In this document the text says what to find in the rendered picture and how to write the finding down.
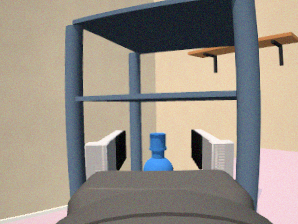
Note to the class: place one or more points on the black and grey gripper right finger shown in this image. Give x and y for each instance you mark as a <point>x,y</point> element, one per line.
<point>209,152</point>

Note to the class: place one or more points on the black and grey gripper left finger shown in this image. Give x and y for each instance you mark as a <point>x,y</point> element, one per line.
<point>107,154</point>

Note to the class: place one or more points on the blue shelving unit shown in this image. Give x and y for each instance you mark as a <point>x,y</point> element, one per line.
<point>162,26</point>

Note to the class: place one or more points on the blue bottle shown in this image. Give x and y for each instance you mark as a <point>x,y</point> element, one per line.
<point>158,162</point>

